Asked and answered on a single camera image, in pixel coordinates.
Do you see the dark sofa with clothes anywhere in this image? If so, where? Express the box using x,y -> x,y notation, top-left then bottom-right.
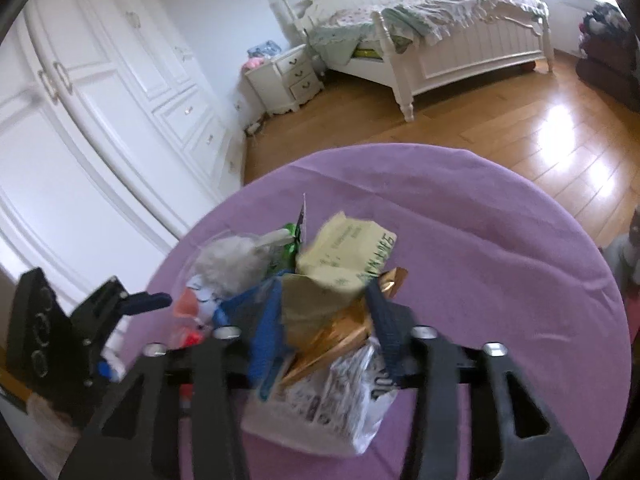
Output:
575,2 -> 640,112

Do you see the grey chair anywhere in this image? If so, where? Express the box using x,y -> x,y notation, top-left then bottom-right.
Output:
602,209 -> 640,292

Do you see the green wrapper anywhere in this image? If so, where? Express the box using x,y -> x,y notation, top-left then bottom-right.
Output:
267,194 -> 309,277

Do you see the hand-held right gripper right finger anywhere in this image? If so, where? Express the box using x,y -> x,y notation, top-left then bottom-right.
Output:
365,277 -> 591,480

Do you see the round purple table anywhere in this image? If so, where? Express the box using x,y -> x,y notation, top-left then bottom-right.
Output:
145,144 -> 632,480

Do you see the gold foil wrapper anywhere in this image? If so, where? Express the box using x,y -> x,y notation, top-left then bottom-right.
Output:
285,267 -> 409,387

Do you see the person's left forearm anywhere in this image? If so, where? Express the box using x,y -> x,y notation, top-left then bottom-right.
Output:
22,392 -> 85,480

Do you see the white bed frame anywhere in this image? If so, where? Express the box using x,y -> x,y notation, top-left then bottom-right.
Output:
282,0 -> 556,122

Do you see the white printed plastic bag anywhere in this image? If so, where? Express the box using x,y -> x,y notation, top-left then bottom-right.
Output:
242,336 -> 401,457

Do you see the blue item on nightstand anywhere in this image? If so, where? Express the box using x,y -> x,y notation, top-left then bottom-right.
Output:
248,40 -> 282,59

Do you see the floral blanket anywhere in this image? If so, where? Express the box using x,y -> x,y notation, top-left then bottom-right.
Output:
311,0 -> 549,55

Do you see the khaki paper packet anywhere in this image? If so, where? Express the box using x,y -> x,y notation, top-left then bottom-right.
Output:
280,274 -> 362,352

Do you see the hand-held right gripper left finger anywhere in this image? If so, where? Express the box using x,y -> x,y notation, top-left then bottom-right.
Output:
59,279 -> 290,480

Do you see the red white wrapper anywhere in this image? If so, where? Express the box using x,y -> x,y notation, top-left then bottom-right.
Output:
172,284 -> 222,352

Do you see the white wardrobe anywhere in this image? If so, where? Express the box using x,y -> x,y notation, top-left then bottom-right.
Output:
0,0 -> 247,286

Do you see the white nightstand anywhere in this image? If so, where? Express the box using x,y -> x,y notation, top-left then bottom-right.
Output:
244,44 -> 324,117

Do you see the pale yellow packet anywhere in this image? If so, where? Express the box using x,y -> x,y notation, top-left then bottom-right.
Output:
295,211 -> 399,304

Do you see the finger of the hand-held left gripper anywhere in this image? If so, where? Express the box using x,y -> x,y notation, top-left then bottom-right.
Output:
119,290 -> 174,317

